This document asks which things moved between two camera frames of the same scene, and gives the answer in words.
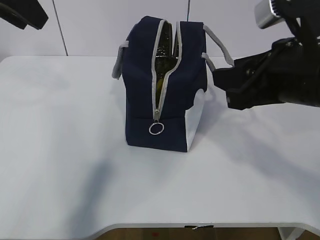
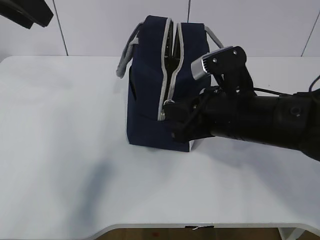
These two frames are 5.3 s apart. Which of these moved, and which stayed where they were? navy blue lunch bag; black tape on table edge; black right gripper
Moved: black right gripper
Stayed: black tape on table edge; navy blue lunch bag
